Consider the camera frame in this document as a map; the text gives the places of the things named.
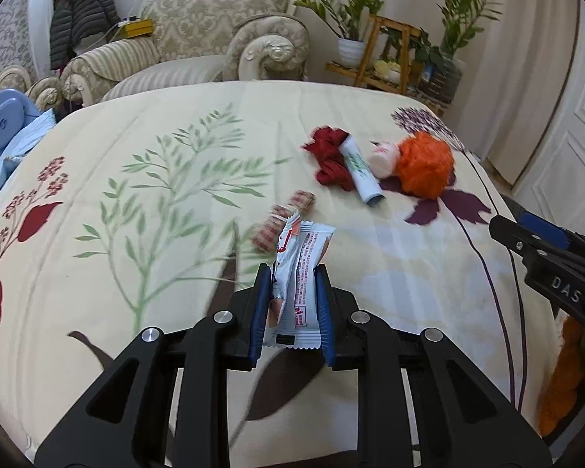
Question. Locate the light blue cloth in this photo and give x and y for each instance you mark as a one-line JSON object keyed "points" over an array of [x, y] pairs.
{"points": [[29, 131]]}

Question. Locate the yellow box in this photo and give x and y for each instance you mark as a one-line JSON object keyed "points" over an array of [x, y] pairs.
{"points": [[136, 29]]}

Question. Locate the white panelled door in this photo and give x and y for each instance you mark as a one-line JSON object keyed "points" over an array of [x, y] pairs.
{"points": [[575, 156]]}

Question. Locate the white snack wrapper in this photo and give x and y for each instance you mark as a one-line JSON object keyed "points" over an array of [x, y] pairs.
{"points": [[302, 273]]}

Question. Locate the green plant in dark pot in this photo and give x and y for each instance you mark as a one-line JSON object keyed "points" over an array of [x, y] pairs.
{"points": [[441, 83]]}

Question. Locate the dark puffer jacket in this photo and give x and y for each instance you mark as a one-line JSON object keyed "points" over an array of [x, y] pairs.
{"points": [[78, 14]]}

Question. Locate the green plant in white pot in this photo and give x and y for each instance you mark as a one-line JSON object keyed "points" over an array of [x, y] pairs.
{"points": [[351, 51]]}

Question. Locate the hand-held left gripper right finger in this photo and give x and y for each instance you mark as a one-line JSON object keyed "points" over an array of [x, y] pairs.
{"points": [[324, 317]]}

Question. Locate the orange fuzzy object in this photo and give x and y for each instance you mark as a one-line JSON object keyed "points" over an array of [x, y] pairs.
{"points": [[563, 375]]}

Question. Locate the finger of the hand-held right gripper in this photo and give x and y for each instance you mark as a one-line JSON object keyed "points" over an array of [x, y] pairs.
{"points": [[509, 236], [546, 231]]}

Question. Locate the beige ornate sofa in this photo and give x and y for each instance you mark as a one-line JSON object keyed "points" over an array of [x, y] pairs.
{"points": [[9, 78]]}

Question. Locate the small yellowish potted plant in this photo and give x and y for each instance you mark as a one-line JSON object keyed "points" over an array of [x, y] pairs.
{"points": [[387, 70]]}

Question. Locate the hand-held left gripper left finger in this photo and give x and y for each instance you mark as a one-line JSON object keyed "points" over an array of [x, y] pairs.
{"points": [[261, 312]]}

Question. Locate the checkered ribbon bundle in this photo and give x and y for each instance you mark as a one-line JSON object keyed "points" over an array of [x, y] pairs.
{"points": [[273, 224]]}

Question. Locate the white power strip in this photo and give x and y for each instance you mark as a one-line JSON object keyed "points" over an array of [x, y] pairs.
{"points": [[129, 19]]}

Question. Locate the light blue plastic stand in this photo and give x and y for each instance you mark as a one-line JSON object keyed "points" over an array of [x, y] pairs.
{"points": [[0, 122]]}

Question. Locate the small white green-print tube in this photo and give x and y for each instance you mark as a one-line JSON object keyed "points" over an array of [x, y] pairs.
{"points": [[363, 175]]}

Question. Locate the orange mesh bath pouf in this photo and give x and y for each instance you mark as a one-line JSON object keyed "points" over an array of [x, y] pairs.
{"points": [[424, 165]]}

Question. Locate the floral printed tablecloth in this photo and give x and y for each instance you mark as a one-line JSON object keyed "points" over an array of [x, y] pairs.
{"points": [[126, 122]]}

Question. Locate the wooden plant stand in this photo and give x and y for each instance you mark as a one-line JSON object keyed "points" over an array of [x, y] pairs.
{"points": [[385, 24]]}

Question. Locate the beige ornate armchair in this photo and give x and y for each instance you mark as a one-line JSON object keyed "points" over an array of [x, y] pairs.
{"points": [[200, 19]]}

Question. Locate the dark red scrunchie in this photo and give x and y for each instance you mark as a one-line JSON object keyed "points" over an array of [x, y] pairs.
{"points": [[329, 156]]}

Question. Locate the small white bottle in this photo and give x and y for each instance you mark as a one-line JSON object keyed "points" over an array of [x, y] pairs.
{"points": [[382, 158]]}

